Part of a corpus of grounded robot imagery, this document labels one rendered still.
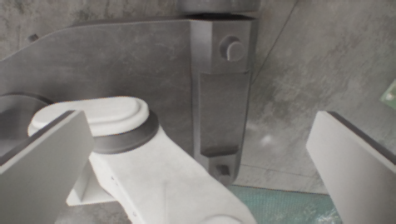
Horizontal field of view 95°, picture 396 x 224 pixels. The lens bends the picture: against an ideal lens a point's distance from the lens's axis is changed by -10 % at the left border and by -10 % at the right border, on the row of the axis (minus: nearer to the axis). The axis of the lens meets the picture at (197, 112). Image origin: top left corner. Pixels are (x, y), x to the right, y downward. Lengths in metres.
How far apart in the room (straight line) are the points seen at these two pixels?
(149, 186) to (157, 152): 0.07
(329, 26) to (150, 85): 0.63
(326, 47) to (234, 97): 0.46
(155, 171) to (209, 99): 0.25
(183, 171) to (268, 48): 0.53
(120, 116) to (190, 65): 0.20
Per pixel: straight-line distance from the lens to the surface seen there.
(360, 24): 0.93
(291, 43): 0.76
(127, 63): 0.46
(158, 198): 0.27
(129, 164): 0.33
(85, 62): 0.48
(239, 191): 1.10
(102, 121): 0.35
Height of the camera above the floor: 0.61
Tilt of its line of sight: 58 degrees down
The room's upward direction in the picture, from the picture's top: 161 degrees clockwise
